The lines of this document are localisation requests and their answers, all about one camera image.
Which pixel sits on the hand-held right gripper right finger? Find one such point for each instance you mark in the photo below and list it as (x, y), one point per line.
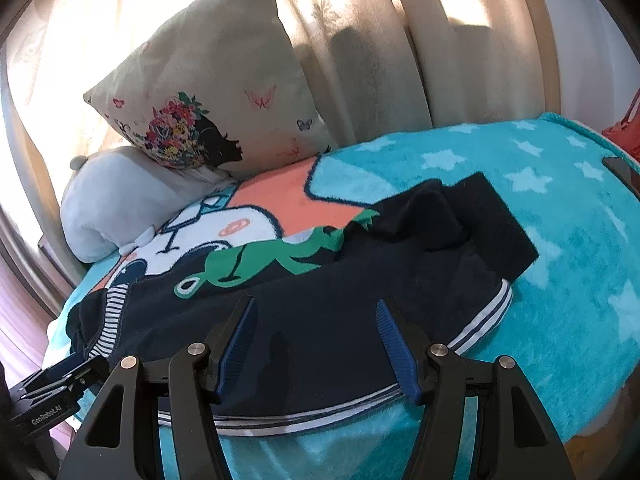
(395, 345)

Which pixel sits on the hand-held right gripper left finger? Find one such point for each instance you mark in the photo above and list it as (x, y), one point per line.
(239, 342)

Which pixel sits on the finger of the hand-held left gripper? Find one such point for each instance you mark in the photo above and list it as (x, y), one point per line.
(62, 371)

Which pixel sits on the dark navy frog sweater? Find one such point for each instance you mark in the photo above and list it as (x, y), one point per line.
(320, 285)

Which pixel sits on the white plush pillow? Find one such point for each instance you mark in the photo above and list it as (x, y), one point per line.
(100, 200)

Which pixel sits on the turquoise star printed blanket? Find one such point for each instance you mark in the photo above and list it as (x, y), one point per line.
(525, 210)

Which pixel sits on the beige floral butterfly pillow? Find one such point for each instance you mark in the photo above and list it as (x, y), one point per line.
(220, 80)

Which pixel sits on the black smartphone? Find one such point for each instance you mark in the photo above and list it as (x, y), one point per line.
(622, 169)

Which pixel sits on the beige curtain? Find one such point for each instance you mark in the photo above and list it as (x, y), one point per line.
(350, 35)

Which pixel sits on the orange cloth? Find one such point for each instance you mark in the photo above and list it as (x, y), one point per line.
(627, 132)

